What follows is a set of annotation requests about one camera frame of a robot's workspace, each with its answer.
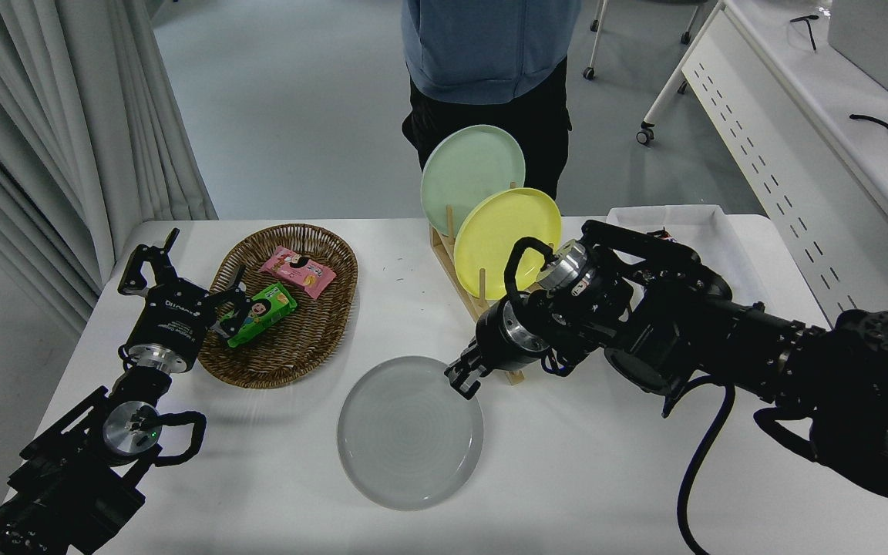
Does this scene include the silver laptop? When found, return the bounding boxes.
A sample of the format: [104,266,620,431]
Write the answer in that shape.
[828,0,888,106]

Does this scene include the white tray with cork base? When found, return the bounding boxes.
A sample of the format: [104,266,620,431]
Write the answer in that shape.
[606,204,773,311]

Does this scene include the pink snack pack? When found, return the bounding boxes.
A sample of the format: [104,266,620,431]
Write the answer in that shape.
[260,246,337,300]

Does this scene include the grey plate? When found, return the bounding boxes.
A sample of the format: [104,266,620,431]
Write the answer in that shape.
[337,355,485,511]

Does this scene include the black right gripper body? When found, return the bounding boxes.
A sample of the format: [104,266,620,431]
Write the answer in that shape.
[475,299,526,375]

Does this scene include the white perforated desk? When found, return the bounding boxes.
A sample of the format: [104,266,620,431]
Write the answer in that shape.
[637,0,888,326]

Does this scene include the black glasses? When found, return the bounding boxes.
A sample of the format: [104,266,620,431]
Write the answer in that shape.
[789,13,821,52]

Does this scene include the green snack pack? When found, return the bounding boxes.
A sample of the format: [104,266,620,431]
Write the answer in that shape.
[226,282,298,349]

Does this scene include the pale green plate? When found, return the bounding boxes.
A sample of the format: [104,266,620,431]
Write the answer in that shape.
[420,124,526,236]

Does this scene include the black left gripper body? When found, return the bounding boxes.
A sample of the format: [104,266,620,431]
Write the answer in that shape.
[126,281,220,375]

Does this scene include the wooden plate rack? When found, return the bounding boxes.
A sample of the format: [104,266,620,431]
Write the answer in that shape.
[430,183,526,386]

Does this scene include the pale grey curtain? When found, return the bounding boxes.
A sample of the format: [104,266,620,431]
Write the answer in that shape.
[0,0,218,340]

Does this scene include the black cable on desk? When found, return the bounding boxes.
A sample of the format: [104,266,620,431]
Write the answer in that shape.
[849,114,888,143]

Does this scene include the brown wicker basket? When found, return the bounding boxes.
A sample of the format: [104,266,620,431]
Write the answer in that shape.
[197,224,358,389]

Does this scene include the yellow plate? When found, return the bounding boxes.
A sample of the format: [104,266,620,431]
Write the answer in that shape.
[452,187,563,301]

